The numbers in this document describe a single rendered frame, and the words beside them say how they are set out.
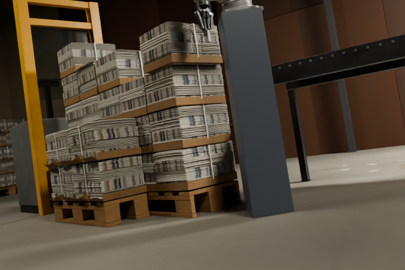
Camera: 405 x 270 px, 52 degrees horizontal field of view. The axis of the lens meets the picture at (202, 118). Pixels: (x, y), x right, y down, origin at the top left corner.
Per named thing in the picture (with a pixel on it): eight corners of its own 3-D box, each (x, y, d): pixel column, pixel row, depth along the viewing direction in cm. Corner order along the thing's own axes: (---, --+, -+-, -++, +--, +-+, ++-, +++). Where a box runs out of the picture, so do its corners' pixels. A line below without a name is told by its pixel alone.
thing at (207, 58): (203, 62, 237) (202, 54, 237) (173, 73, 259) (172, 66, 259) (223, 62, 247) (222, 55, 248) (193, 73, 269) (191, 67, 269)
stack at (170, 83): (193, 218, 220) (170, 64, 225) (93, 212, 308) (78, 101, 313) (243, 203, 246) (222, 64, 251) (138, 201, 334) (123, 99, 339)
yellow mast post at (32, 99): (43, 215, 336) (15, -8, 347) (38, 215, 343) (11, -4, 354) (54, 213, 342) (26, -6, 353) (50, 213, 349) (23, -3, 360)
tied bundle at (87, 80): (97, 94, 290) (93, 61, 292) (79, 101, 313) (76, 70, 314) (143, 91, 315) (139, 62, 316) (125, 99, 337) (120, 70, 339)
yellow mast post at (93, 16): (116, 199, 379) (88, 1, 391) (111, 199, 386) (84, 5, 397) (124, 197, 385) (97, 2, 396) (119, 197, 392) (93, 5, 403)
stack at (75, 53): (94, 212, 308) (71, 41, 315) (76, 211, 330) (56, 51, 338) (138, 201, 333) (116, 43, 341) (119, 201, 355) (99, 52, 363)
